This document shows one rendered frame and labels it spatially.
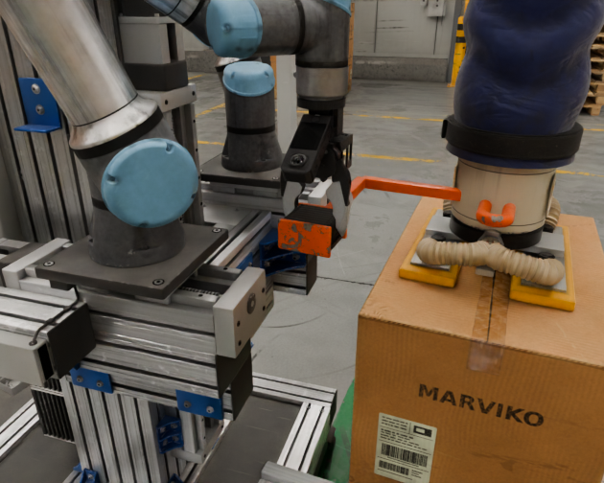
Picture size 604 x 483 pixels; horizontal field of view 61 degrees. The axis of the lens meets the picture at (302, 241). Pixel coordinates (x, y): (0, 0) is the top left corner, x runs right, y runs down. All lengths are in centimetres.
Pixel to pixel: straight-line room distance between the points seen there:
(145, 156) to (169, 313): 30
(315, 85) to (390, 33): 973
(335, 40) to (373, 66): 968
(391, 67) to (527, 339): 964
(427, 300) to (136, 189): 51
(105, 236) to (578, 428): 76
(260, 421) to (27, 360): 98
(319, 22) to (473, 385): 58
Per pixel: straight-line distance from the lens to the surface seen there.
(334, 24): 74
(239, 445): 166
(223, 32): 68
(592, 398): 89
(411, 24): 1041
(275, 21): 70
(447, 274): 95
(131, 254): 82
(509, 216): 91
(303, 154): 71
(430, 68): 1029
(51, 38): 63
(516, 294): 94
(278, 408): 176
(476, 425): 94
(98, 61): 64
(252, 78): 120
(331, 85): 75
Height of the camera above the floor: 141
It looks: 25 degrees down
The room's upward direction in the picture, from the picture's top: straight up
